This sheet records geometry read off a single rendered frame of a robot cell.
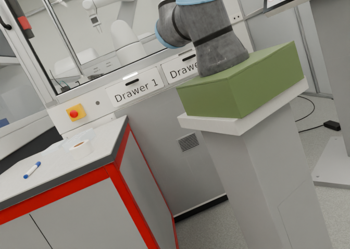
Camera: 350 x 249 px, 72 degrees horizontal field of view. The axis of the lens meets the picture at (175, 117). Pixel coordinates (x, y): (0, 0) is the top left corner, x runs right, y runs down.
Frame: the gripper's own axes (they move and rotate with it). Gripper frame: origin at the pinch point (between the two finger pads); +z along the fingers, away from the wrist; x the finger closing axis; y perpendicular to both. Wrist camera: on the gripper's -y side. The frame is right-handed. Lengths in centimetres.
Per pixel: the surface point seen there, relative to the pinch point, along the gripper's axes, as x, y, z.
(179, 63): 45, -34, -23
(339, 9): -15.9, -6.8, 17.7
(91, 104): 78, -61, -53
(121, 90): 65, -52, -43
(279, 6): 4.9, -4.7, 1.8
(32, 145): 140, -85, -64
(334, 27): -12.1, -12.4, 22.4
